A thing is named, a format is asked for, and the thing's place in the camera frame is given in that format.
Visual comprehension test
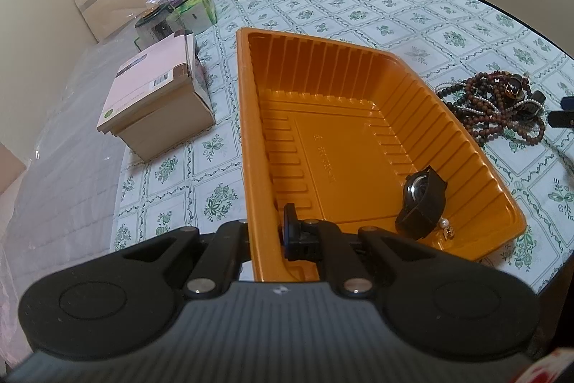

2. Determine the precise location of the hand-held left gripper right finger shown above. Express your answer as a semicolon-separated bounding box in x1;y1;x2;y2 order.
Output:
298;219;453;298

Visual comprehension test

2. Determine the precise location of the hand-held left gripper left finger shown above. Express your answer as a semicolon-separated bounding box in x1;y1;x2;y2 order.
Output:
120;204;300;300

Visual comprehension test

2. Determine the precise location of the brown bead necklace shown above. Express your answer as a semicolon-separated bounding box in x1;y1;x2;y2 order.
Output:
437;70;549;147

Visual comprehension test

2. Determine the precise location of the orange plastic tray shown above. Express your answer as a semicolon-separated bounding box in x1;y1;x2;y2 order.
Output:
236;26;527;282

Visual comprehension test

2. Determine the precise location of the black gold jewelry piece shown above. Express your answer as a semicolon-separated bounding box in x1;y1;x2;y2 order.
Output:
501;75;527;100

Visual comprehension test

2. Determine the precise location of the black wristwatch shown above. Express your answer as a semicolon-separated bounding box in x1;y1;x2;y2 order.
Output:
395;165;448;240

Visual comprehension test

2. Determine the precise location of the thick white book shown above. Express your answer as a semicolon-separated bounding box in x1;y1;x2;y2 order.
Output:
121;35;217;163

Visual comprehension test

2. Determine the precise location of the floral green white tablecloth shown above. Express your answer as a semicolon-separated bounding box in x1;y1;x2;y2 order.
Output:
110;0;574;298

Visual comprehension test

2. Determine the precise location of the green tissue pack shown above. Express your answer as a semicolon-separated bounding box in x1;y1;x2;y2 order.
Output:
173;0;216;36

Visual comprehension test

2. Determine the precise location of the green lidded glass jar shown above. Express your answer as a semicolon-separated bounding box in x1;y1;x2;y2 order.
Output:
135;4;184;52

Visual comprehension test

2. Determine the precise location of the red patterned clothing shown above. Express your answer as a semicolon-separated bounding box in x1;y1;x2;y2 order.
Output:
527;345;574;383

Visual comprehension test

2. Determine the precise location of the white pearl necklace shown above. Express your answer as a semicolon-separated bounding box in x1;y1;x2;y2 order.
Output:
438;81;545;117

